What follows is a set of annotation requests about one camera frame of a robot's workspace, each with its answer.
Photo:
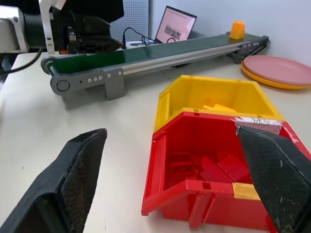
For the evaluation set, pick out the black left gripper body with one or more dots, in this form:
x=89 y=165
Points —
x=70 y=36

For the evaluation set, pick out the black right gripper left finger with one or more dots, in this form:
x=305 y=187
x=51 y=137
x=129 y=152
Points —
x=73 y=179

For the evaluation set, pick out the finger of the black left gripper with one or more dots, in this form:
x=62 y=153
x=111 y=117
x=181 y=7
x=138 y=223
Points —
x=102 y=43
x=97 y=25

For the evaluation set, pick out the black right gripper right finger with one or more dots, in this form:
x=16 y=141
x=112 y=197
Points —
x=274 y=174

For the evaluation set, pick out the yellow tape patch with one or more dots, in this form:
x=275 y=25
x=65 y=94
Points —
x=244 y=190

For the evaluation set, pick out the white perforated panel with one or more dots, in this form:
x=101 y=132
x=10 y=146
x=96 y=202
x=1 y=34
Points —
x=134 y=21

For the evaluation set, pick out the red toy block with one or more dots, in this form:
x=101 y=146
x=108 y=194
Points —
x=234 y=166
x=213 y=171

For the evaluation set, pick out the torn white tape label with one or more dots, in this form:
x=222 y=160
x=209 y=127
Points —
x=260 y=122

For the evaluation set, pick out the open laptop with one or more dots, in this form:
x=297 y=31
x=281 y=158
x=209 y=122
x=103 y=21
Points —
x=176 y=24

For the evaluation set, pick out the yellow toy block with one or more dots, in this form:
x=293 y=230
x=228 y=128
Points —
x=207 y=107
x=224 y=108

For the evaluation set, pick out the red studded toy plate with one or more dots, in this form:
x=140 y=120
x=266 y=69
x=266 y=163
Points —
x=184 y=167

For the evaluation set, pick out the yellow plate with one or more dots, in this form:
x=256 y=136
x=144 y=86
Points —
x=267 y=83

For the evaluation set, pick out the red plastic bin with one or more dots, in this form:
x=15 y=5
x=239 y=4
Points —
x=175 y=174

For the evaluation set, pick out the yellow plastic bin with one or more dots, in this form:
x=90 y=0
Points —
x=218 y=89

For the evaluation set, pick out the pink plate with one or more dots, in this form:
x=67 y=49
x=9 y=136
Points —
x=277 y=69

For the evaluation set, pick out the orange toy block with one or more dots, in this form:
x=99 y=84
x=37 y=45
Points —
x=237 y=31

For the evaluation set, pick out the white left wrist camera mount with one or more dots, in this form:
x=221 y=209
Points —
x=47 y=29

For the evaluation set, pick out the green conveyor belt grey frame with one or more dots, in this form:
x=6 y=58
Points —
x=155 y=54

